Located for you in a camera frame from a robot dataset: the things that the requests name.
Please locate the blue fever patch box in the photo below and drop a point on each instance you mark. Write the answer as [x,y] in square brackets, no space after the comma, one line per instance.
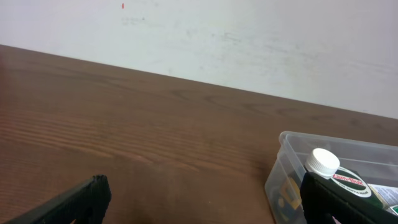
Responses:
[388,196]

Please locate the dark syrup bottle white cap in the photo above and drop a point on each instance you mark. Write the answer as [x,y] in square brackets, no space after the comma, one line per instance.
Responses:
[321,161]

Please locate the clear plastic container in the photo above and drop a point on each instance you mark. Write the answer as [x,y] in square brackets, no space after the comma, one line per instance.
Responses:
[367,170]

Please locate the green Zam-Buk box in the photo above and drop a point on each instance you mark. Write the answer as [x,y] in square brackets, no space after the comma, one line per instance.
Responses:
[352,182]

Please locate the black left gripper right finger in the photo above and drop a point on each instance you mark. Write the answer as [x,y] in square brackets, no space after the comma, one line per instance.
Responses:
[324,202]

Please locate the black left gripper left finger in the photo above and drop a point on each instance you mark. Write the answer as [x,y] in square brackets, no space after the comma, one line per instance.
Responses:
[86,202]

